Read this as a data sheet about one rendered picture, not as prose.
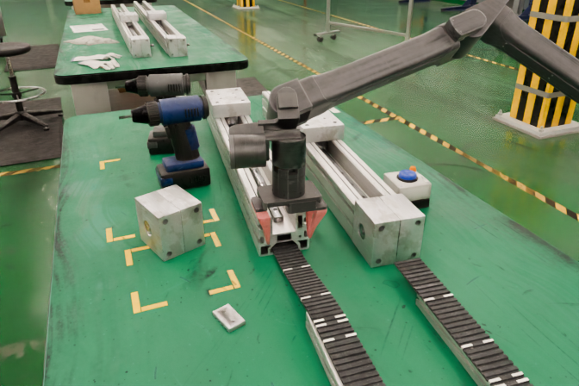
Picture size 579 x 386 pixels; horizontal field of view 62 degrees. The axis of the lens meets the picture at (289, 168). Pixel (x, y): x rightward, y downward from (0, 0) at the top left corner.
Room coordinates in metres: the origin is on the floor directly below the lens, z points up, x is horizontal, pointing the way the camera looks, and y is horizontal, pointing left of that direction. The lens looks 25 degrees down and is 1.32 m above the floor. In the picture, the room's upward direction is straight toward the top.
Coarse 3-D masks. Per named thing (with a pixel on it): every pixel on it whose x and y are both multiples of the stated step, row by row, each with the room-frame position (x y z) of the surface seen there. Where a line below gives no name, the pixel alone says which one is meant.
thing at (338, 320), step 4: (332, 316) 0.56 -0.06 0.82; (336, 316) 0.56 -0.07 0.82; (340, 316) 0.56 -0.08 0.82; (344, 316) 0.56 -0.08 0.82; (316, 320) 0.55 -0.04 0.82; (320, 320) 0.55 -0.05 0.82; (324, 320) 0.55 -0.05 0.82; (328, 320) 0.55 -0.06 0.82; (332, 320) 0.55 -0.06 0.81; (336, 320) 0.55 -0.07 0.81; (340, 320) 0.55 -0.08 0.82; (344, 320) 0.55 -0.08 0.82; (316, 324) 0.54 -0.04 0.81; (320, 324) 0.54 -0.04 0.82; (324, 324) 0.54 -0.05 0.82; (328, 324) 0.54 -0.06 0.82; (332, 324) 0.54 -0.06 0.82; (336, 324) 0.54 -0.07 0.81; (340, 324) 0.54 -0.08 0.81; (316, 328) 0.53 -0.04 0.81; (320, 328) 0.53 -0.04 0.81
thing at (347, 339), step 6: (342, 336) 0.52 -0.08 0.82; (348, 336) 0.52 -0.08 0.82; (354, 336) 0.52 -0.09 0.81; (324, 342) 0.50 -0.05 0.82; (330, 342) 0.51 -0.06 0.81; (336, 342) 0.51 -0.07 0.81; (342, 342) 0.50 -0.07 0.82; (348, 342) 0.50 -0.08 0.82; (354, 342) 0.51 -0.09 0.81; (330, 348) 0.50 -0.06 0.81
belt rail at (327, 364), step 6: (306, 312) 0.57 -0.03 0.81; (306, 318) 0.57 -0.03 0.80; (306, 324) 0.57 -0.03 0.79; (312, 324) 0.55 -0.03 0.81; (312, 330) 0.54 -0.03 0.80; (312, 336) 0.54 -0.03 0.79; (318, 336) 0.52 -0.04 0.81; (318, 342) 0.52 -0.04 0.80; (318, 348) 0.52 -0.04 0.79; (324, 348) 0.50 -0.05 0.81; (318, 354) 0.51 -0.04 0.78; (324, 354) 0.49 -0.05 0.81; (324, 360) 0.49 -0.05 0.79; (330, 360) 0.48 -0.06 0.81; (324, 366) 0.49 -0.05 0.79; (330, 366) 0.47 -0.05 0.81; (330, 372) 0.47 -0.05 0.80; (336, 372) 0.46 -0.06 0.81; (330, 378) 0.47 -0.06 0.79; (336, 378) 0.45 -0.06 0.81; (336, 384) 0.45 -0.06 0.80; (342, 384) 0.44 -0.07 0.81
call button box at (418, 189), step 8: (384, 176) 0.99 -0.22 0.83; (392, 176) 0.98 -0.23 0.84; (392, 184) 0.95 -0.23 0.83; (400, 184) 0.94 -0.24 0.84; (408, 184) 0.94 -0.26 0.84; (416, 184) 0.94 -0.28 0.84; (424, 184) 0.94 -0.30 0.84; (400, 192) 0.92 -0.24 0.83; (408, 192) 0.93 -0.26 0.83; (416, 192) 0.94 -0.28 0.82; (424, 192) 0.94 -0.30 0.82; (416, 200) 0.94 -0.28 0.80; (424, 200) 0.94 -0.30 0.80
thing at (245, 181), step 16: (224, 128) 1.22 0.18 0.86; (224, 144) 1.14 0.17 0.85; (224, 160) 1.16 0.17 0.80; (240, 176) 0.93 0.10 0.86; (256, 176) 0.99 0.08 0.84; (240, 192) 0.93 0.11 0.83; (256, 192) 0.86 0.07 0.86; (272, 208) 0.84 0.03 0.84; (256, 224) 0.77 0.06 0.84; (272, 224) 0.80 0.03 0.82; (288, 224) 0.80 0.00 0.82; (304, 224) 0.78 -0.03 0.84; (256, 240) 0.78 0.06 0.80; (272, 240) 0.76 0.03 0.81; (288, 240) 0.77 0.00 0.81; (304, 240) 0.80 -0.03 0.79
